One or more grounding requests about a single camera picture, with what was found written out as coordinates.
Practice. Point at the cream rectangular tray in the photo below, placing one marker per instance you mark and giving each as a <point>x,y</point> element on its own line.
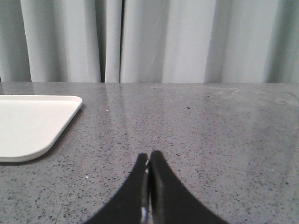
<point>31,124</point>

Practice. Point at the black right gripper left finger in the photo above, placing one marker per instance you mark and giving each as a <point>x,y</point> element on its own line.
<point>130,204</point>

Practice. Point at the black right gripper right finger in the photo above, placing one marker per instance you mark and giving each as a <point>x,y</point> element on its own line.
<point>171,201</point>

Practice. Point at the grey-green curtain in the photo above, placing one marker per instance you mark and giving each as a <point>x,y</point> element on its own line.
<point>149,41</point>

